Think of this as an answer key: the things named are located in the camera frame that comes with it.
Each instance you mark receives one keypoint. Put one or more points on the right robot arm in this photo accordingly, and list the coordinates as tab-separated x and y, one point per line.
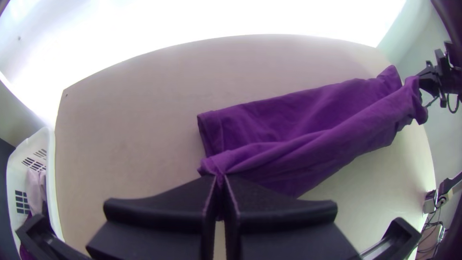
453	25

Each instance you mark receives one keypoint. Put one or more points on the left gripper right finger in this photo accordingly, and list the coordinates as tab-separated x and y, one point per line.
281	224

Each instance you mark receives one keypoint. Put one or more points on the white laundry basket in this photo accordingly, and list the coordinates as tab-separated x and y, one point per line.
21	155

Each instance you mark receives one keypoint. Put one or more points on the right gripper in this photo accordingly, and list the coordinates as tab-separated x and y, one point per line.
442	74

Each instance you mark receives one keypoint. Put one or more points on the heap of clothes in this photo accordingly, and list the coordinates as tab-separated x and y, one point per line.
36	189

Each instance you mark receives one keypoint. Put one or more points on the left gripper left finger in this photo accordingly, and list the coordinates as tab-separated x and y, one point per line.
162	224

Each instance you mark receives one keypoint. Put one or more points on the black t-shirt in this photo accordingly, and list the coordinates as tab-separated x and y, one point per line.
306	137

